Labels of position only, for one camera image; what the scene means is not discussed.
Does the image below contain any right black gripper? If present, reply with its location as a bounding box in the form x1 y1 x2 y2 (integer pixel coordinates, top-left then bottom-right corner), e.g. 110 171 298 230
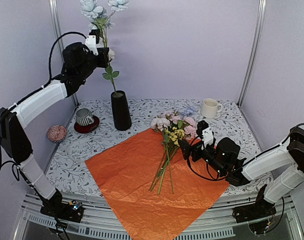
178 138 226 175

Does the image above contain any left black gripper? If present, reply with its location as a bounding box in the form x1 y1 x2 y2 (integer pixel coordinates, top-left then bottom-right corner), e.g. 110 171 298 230
78 47 109 79

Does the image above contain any white artificial flower stem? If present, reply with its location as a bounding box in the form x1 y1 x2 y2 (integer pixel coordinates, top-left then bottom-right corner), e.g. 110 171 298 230
102 49 120 97

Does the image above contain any blue artificial flower stem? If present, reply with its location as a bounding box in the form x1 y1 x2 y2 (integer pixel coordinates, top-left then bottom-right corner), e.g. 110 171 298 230
78 0 130 47

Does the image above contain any orange yellow wrapping paper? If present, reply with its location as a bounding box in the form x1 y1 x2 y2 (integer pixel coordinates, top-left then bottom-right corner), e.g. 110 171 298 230
85 129 229 240

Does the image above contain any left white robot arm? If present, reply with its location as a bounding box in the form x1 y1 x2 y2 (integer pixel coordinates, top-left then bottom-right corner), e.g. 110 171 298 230
0 42 110 217

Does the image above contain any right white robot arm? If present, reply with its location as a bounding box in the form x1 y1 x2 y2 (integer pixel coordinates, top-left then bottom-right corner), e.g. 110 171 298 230
178 120 304 218

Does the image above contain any tall black vase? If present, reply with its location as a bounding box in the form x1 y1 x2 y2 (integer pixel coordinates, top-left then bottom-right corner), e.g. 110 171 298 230
110 90 132 131

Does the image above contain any white ceramic mug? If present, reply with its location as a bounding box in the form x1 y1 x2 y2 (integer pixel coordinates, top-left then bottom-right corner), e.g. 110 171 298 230
200 98 223 119

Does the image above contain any striped ceramic cup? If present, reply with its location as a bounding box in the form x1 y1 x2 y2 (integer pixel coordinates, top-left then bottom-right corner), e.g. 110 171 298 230
75 108 95 127

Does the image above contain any red round coaster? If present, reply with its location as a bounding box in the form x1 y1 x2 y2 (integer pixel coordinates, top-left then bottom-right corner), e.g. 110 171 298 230
74 115 100 134

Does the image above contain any floral patterned tablecloth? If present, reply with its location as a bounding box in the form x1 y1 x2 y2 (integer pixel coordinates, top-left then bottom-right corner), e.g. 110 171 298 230
45 99 260 198

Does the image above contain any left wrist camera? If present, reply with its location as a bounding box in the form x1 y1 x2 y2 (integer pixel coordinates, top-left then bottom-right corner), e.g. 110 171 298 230
85 28 104 56

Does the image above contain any left aluminium frame post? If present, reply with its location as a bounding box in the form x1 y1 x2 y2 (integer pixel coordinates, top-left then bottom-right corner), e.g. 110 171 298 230
48 0 79 107

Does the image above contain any aluminium frame post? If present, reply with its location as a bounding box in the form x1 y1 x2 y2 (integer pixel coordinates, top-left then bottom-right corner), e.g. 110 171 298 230
48 0 79 107
237 0 267 109

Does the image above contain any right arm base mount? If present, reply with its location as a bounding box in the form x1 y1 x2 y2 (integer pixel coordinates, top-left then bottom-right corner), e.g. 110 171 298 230
232 184 277 223

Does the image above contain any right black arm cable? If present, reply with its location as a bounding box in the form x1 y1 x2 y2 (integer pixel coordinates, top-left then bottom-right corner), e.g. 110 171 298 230
186 122 304 181

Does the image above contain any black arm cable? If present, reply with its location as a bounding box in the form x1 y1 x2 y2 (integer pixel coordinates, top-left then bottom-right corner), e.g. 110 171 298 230
186 122 304 181
0 31 89 182

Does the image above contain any aluminium front rail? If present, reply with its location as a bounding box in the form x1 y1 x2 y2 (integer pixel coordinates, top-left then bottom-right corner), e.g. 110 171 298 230
13 193 304 240

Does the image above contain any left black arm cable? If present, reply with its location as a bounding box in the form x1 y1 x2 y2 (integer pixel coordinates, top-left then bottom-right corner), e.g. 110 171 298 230
0 31 89 182

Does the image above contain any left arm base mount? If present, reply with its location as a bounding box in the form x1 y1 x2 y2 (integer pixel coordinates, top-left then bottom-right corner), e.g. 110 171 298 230
40 189 84 223

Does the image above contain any right aluminium frame post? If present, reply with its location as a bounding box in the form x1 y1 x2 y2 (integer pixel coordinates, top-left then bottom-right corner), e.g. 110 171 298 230
237 0 267 109

